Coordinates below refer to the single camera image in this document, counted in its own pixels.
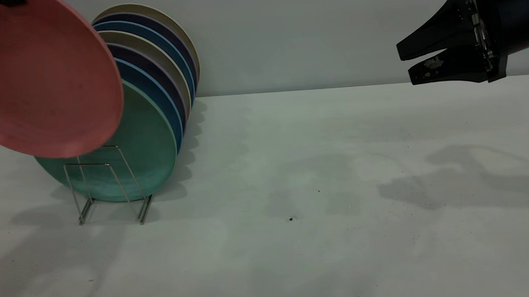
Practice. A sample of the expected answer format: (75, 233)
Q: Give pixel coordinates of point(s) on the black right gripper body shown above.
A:
(518, 21)

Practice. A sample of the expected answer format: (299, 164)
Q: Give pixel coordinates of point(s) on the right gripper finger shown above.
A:
(447, 29)
(453, 66)

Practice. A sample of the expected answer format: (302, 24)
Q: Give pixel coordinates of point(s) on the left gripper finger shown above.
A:
(11, 1)

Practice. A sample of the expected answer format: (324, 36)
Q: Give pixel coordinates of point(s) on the pink round plate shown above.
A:
(42, 78)

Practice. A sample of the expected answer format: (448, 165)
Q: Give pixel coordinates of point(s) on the beige round plate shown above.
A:
(153, 54)
(151, 13)

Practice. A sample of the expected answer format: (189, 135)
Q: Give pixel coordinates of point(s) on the dark purple round plate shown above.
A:
(152, 25)
(154, 74)

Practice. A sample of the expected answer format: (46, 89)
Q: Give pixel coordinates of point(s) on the blue round plate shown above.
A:
(155, 94)
(152, 37)

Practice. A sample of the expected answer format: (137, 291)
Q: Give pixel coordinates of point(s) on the green round plate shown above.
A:
(148, 144)

